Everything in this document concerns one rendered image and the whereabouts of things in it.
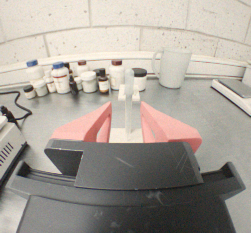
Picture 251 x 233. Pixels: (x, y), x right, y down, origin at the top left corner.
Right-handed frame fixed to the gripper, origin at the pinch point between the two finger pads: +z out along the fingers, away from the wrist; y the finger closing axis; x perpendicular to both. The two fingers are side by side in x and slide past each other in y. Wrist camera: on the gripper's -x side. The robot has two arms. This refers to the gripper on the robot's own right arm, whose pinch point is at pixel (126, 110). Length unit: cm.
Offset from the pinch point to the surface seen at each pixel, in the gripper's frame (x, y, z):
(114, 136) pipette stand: 13.0, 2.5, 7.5
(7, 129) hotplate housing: 7.0, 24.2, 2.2
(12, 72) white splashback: 6, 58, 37
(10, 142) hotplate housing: 9.2, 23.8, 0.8
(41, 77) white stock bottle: 7.6, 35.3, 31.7
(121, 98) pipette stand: 1.3, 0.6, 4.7
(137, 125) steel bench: 13.8, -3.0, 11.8
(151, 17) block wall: -13, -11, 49
